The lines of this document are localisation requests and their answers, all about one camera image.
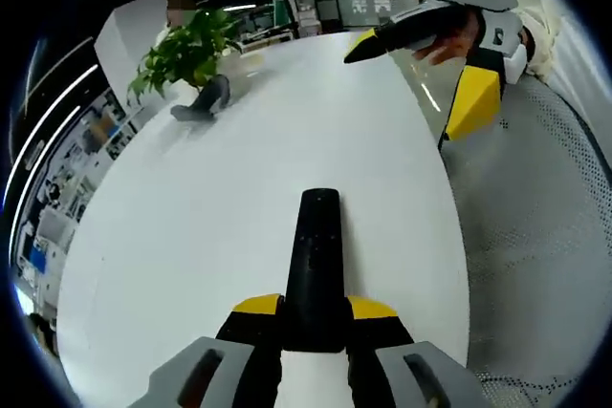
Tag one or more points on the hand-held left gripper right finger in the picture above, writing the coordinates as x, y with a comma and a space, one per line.
411, 374

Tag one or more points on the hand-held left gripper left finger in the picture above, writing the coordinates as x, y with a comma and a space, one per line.
210, 374

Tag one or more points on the black remote control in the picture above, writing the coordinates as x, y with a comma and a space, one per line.
316, 264

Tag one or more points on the person's right hand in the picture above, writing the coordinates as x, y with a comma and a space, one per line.
466, 35

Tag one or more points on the grey mesh chair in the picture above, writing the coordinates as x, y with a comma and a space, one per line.
526, 236

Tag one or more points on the black curved headset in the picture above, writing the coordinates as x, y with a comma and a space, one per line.
205, 100

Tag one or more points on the green potted plant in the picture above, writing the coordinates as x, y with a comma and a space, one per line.
191, 49

